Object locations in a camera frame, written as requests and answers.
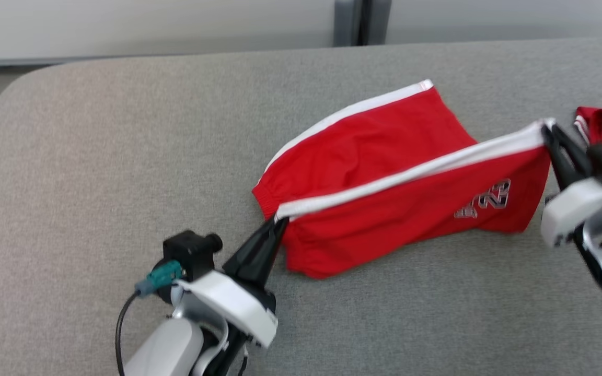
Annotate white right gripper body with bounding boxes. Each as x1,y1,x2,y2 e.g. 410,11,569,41
540,177,602,248

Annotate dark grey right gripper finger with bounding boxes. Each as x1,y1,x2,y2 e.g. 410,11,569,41
553,124,595,181
541,125,577,192

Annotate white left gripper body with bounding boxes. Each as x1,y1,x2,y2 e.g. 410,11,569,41
175,270,280,349

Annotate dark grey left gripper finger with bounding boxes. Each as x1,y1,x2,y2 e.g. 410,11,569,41
242,218,290,289
222,218,283,281

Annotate red shorts with white stripes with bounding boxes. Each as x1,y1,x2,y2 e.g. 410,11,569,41
252,79,556,279

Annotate grey fabric sofa cushion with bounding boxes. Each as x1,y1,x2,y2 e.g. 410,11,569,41
0,36,602,376

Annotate grey partition post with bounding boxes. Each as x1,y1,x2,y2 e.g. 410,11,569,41
333,0,392,47

